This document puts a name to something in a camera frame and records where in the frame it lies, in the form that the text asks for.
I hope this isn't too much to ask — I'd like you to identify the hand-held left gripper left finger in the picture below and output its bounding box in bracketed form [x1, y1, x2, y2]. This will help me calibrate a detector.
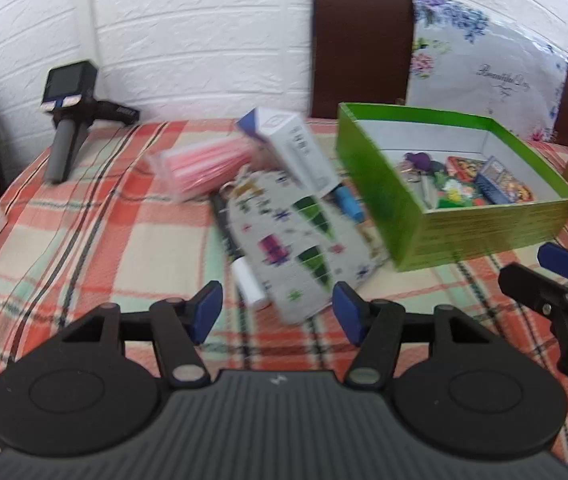
[61, 280, 225, 389]

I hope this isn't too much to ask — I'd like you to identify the black marker with blue cap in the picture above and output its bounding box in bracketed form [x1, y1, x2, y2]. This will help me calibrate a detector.
[333, 184, 367, 222]

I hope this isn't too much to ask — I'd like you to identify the green cardboard box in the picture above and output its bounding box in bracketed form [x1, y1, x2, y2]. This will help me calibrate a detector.
[335, 102, 568, 274]

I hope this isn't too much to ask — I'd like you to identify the black camera on grip handle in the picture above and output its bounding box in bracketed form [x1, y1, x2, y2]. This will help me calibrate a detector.
[40, 60, 141, 185]

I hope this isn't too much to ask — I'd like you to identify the red card tin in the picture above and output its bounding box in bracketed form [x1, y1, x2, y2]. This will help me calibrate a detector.
[446, 155, 491, 184]

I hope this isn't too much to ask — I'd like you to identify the pink face mask pack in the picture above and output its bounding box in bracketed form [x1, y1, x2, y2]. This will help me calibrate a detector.
[146, 137, 266, 205]

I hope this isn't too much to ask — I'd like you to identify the plaid blanket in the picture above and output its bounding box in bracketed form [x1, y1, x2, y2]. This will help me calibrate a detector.
[0, 118, 568, 463]

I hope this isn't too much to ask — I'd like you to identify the printed fabric pouch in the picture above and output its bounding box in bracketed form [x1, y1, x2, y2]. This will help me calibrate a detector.
[218, 167, 391, 326]

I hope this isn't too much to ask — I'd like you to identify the white and blue carton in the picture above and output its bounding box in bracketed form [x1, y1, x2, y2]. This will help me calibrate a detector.
[235, 107, 343, 196]

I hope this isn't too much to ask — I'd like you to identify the dark brown folded table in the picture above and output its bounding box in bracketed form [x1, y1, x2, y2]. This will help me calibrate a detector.
[311, 0, 568, 149]

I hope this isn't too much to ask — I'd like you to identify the small white tube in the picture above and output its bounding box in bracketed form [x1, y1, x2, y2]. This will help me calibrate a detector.
[231, 257, 270, 311]

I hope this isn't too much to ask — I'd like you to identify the purple keychain with keys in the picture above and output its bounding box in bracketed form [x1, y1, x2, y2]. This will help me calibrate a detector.
[400, 151, 446, 209]

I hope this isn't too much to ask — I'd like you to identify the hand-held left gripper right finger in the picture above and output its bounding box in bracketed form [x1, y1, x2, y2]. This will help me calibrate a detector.
[331, 281, 499, 389]

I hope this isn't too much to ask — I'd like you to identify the green cartoon sticker pack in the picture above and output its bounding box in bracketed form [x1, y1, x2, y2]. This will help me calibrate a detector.
[433, 174, 486, 209]

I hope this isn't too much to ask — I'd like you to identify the floral plastic bag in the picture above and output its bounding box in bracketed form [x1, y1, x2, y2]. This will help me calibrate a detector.
[406, 0, 568, 144]

